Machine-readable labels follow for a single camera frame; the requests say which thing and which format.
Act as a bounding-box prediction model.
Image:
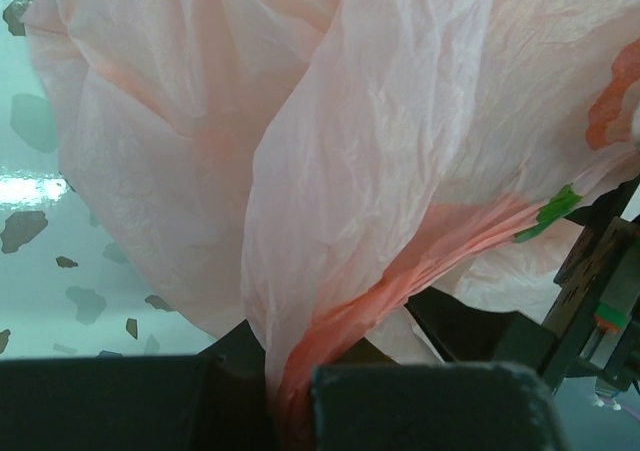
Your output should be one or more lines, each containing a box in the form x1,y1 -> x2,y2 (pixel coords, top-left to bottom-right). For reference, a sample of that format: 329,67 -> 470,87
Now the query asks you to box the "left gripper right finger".
311,340 -> 568,450

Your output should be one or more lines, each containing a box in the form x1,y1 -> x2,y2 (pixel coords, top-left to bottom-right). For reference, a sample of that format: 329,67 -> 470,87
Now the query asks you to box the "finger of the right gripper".
405,287 -> 555,370

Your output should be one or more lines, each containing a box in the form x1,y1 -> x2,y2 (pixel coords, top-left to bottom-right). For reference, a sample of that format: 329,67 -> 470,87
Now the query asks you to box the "pink plastic bag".
23,0 -> 639,449

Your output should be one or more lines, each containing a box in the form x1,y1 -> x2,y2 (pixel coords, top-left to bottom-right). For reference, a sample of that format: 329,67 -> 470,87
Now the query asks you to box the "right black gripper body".
540,178 -> 639,391

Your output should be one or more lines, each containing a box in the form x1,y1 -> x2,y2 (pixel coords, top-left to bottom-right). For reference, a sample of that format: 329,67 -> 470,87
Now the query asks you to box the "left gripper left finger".
1,322 -> 275,451

